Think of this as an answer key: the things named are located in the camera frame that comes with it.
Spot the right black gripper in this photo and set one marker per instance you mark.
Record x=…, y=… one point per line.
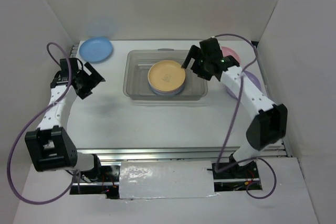
x=192, y=53

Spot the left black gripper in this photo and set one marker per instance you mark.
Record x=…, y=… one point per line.
x=94, y=79

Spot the orange plastic plate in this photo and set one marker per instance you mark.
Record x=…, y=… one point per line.
x=166, y=75

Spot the blue plastic plate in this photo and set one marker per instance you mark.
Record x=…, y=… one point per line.
x=95, y=50

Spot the purple plastic plate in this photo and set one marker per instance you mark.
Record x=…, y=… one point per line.
x=252, y=78
x=157, y=91

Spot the white watermelon pattern plate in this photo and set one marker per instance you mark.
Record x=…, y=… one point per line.
x=181, y=91

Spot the cream plastic plate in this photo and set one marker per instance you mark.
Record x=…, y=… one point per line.
x=174, y=91

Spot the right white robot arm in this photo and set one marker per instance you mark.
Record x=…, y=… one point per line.
x=268, y=120

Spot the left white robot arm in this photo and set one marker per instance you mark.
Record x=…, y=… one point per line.
x=49, y=145

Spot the clear plastic bin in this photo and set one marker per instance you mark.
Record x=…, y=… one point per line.
x=136, y=85

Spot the pink plastic plate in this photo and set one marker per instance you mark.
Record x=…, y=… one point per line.
x=229, y=52

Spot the white front cover panel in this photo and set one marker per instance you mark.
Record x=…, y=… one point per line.
x=173, y=179

